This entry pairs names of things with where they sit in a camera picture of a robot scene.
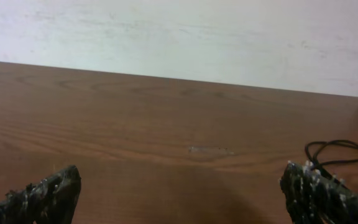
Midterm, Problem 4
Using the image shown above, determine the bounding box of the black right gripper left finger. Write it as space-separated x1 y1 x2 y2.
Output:
0 165 81 224

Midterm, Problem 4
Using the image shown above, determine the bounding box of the thick black USB cable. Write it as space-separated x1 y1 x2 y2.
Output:
304 139 358 187

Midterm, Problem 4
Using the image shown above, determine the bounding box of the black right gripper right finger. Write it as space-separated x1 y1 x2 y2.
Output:
279 162 358 224

